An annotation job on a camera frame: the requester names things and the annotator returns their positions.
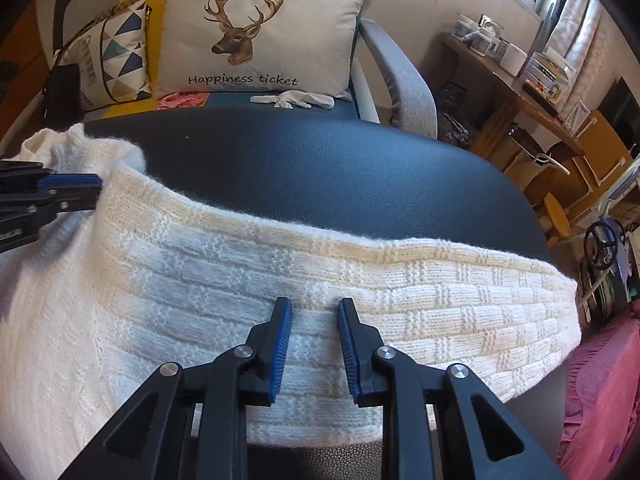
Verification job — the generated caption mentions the black handbag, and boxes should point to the black handbag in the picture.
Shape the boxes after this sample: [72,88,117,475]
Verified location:
[40,62,84,121]

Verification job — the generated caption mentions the pink crumpled cloth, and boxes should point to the pink crumpled cloth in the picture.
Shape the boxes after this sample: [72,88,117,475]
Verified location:
[156,91,208,111]

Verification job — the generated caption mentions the white gloves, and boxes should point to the white gloves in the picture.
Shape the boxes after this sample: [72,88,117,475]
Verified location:
[250,90,336,110]

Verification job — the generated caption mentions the pink bed blanket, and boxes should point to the pink bed blanket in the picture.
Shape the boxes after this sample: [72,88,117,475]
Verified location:
[556,305,640,480]

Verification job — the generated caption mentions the wooden wardrobe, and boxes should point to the wooden wardrobe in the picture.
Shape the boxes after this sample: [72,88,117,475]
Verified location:
[0,0,58,141]

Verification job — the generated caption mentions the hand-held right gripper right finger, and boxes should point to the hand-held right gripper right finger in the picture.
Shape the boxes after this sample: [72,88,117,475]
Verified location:
[337,297,568,480]

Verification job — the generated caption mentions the wooden side table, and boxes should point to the wooden side table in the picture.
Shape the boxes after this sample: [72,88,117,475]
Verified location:
[439,32,587,161]

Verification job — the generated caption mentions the black television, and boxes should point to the black television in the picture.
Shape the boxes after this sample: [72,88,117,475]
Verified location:
[597,77,640,153]

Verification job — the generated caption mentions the white jar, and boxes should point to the white jar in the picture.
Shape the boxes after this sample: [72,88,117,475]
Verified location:
[500,42,529,77]

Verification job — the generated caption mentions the deer print pillow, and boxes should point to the deer print pillow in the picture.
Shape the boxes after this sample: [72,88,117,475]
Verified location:
[152,0,369,102]

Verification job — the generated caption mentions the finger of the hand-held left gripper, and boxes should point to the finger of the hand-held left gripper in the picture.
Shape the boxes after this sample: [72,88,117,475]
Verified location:
[45,185,103,215]
[30,173,104,192]

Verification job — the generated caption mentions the clear plastic drawer organizer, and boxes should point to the clear plastic drawer organizer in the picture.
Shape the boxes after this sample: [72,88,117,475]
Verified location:
[520,49,576,98]

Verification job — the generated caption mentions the white knit sweater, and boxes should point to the white knit sweater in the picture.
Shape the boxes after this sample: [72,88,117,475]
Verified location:
[0,122,583,448]

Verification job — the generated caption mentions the wooden folding board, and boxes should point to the wooden folding board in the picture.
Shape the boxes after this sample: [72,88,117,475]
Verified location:
[525,110,635,211]

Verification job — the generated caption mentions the white floral curtain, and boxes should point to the white floral curtain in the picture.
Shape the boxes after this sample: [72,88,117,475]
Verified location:
[542,0,603,78]

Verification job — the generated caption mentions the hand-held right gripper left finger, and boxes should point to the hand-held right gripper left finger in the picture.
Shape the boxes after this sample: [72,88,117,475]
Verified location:
[57,296,293,480]

